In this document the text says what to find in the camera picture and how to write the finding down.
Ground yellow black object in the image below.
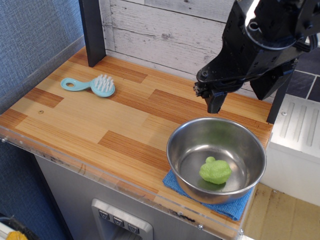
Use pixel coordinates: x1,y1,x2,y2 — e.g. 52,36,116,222
0,216,40,240

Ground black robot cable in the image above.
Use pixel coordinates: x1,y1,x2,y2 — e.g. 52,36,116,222
296,34,320,54

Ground dark frame post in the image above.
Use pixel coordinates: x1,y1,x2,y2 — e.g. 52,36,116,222
266,72,293,124
78,0,106,67

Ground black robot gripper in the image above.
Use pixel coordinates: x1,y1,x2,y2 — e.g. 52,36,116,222
193,0,300,114

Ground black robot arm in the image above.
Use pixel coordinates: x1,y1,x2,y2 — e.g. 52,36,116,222
194,0,320,114

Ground white ribbed box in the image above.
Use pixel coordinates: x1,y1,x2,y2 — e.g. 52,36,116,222
260,94,320,206

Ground dark left frame post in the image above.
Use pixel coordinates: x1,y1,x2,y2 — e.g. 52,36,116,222
78,0,106,67

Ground blue folded cloth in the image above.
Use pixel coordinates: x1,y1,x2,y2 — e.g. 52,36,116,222
162,170,252,221

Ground dark right frame post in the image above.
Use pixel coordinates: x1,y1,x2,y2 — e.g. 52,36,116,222
266,72,293,124

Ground light blue toy brush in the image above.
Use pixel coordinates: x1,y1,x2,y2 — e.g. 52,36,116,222
60,74,116,98

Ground grey toy fridge cabinet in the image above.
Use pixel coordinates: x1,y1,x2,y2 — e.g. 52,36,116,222
35,156,242,240

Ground stainless steel bowl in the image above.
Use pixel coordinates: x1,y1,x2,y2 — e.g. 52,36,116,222
166,117,267,204

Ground green toy food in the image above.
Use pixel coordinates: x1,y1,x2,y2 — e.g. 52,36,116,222
199,156,232,185

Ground silver dispenser button panel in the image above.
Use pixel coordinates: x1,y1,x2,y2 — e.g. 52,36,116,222
91,198,154,240

